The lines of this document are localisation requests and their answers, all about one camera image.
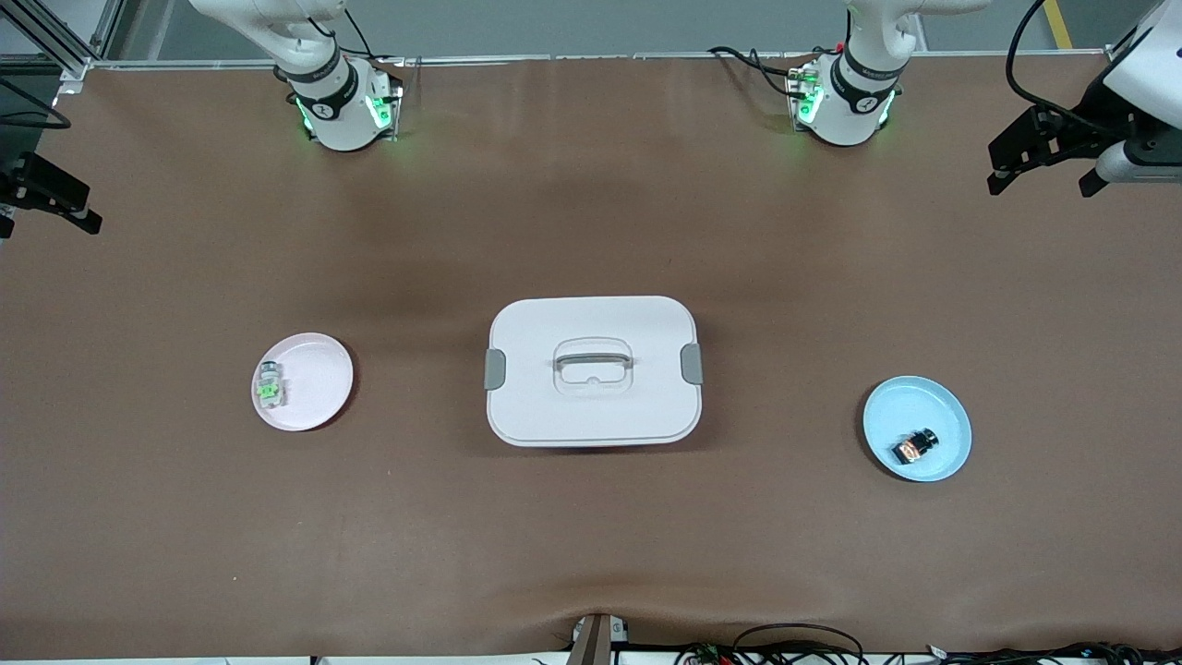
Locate blue plate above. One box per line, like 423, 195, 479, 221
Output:
862, 375, 973, 483

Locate pink plate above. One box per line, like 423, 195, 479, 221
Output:
251, 332, 355, 432

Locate white lidded storage box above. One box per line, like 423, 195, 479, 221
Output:
484, 296, 705, 449

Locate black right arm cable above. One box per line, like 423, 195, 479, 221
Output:
0, 79, 72, 130

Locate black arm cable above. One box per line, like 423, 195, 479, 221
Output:
0, 79, 72, 130
1005, 0, 1109, 139

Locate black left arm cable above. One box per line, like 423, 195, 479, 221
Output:
1005, 0, 1109, 139

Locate black left base cables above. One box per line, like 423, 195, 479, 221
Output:
707, 44, 814, 98

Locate black right base cable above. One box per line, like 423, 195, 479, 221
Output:
309, 7, 378, 64

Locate silver table edge rail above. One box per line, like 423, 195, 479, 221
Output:
57, 51, 1132, 73

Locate tangled black cables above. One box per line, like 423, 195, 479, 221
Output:
674, 623, 869, 665

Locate brown camera mount bracket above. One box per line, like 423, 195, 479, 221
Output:
568, 612, 631, 665

